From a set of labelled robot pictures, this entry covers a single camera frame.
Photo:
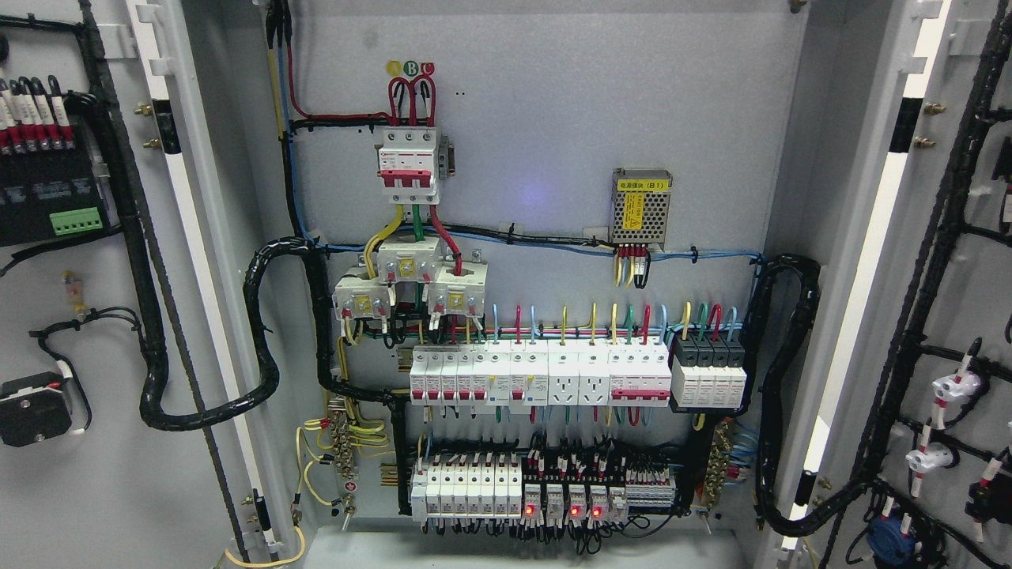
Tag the grey cabinet door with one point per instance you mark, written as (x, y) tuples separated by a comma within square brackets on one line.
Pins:
[(123, 321), (903, 386)]

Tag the white current transformers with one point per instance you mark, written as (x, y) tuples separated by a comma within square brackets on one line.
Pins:
[(406, 271)]

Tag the metal mesh power supply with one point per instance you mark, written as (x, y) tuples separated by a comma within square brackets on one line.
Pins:
[(640, 205)]

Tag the black surge protector modules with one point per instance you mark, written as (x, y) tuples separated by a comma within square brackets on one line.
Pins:
[(708, 375)]

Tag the lower relay terminal row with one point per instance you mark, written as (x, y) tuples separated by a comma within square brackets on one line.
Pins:
[(569, 488)]

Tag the white socket breaker row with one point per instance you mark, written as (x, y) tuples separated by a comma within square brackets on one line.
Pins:
[(541, 373)]

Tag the red three-pole main breaker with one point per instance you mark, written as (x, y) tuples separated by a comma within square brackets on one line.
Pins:
[(413, 161)]

